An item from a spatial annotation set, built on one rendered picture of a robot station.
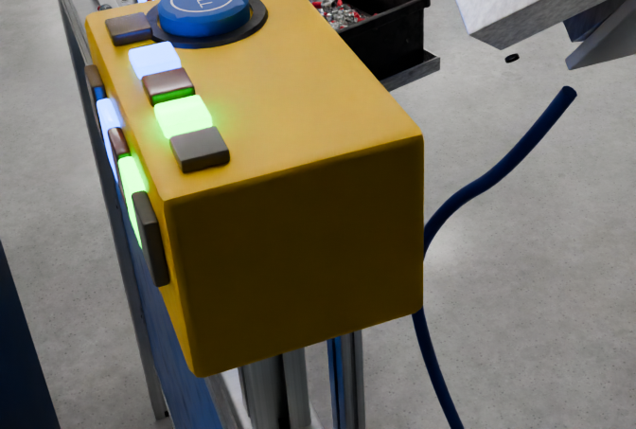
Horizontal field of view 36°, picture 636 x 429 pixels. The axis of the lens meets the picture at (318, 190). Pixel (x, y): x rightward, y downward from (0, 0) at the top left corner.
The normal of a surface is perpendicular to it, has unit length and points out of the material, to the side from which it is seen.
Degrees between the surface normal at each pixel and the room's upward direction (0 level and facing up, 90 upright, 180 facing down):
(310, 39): 0
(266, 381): 90
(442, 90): 0
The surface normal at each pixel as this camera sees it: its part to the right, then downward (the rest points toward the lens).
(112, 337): -0.06, -0.80
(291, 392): 0.35, 0.54
